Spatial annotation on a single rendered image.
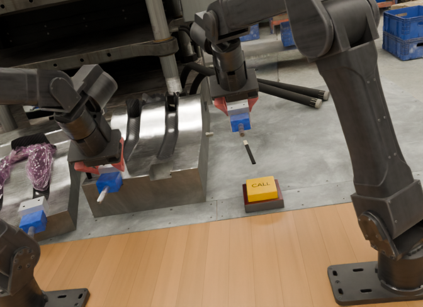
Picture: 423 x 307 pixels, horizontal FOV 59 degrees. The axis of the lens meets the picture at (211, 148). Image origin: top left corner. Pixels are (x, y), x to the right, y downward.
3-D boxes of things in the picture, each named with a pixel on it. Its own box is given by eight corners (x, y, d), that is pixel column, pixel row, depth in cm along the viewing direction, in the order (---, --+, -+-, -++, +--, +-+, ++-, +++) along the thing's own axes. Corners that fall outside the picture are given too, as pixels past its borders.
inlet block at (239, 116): (255, 144, 79) (252, 121, 77) (232, 148, 79) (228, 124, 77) (250, 122, 91) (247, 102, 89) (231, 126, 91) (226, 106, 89)
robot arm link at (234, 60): (208, 63, 78) (201, 36, 72) (230, 50, 79) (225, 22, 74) (226, 80, 74) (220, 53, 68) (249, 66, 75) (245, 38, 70)
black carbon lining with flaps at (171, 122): (175, 165, 85) (165, 128, 81) (108, 176, 87) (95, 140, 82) (187, 111, 116) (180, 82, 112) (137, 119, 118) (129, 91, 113)
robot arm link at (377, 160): (363, 237, 53) (293, 14, 49) (394, 216, 56) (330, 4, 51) (400, 247, 48) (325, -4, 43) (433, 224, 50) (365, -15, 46)
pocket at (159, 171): (175, 185, 80) (171, 171, 79) (152, 189, 81) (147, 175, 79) (177, 175, 84) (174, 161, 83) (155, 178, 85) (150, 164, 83)
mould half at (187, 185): (205, 202, 82) (193, 148, 76) (94, 217, 85) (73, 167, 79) (210, 117, 127) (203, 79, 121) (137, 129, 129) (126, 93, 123)
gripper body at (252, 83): (210, 82, 84) (203, 56, 78) (255, 73, 83) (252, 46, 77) (212, 102, 80) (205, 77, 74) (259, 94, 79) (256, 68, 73)
